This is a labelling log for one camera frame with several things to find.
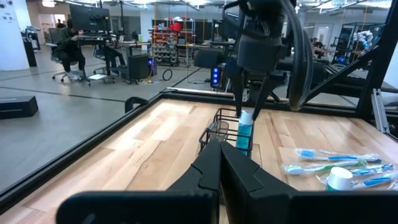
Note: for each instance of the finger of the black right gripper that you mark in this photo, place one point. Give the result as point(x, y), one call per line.
point(239, 93)
point(264, 93)

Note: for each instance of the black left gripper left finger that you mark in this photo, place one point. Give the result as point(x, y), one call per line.
point(186, 205)

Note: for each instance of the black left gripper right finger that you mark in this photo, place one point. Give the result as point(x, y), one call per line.
point(264, 205)

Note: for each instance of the blue mouthwash bottle white cap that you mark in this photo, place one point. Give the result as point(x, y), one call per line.
point(244, 133)

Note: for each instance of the green mouthwash bottle white cap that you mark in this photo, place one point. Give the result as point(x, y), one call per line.
point(339, 179)

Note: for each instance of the purple toothbrush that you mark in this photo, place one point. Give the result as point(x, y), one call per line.
point(377, 180)

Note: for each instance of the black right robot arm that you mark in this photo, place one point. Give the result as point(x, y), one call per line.
point(258, 12)

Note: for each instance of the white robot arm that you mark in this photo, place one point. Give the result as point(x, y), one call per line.
point(362, 37)

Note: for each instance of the computer with blue lights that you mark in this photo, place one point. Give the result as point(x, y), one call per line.
point(215, 76)

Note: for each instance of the distant seated person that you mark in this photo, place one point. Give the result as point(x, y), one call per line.
point(317, 46)

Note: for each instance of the black cage rack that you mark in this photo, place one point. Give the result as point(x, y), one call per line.
point(342, 40)

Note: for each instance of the shelving with orange bins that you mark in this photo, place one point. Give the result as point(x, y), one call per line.
point(164, 46)

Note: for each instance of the black computer tower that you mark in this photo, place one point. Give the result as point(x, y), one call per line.
point(138, 67)

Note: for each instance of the white sheet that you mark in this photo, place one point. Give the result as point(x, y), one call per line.
point(97, 76)

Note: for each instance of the black framed desk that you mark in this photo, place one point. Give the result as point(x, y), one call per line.
point(93, 38)

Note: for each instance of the black computer monitor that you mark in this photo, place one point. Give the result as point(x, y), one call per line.
point(90, 18)

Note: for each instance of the grey office chair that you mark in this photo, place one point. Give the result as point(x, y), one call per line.
point(53, 35)

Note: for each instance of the black box on floor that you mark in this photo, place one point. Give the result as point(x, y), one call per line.
point(17, 107)

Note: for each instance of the silver aluminium bracket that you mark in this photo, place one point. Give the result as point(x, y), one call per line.
point(380, 109)

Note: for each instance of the black aluminium table frame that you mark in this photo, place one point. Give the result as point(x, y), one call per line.
point(77, 149)

